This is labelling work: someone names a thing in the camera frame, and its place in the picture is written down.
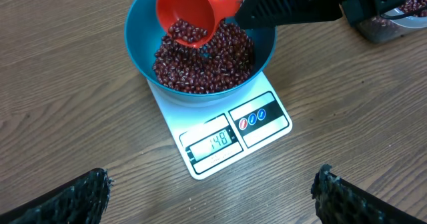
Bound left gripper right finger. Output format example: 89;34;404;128
311;164;426;224

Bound white digital kitchen scale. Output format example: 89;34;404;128
149;73;293;180

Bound clear plastic container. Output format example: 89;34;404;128
355;7;426;43

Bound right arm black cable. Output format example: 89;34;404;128
380;3;427;21

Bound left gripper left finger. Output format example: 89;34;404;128
1;168;112;224

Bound red beans in scoop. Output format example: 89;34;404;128
167;19;208;43

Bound red measuring scoop blue handle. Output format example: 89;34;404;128
155;0;243;48

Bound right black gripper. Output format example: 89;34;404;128
234;0;406;29

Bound blue bowl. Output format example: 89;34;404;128
124;0;278;103

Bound red beans in bowl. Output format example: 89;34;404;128
152;20;255;94

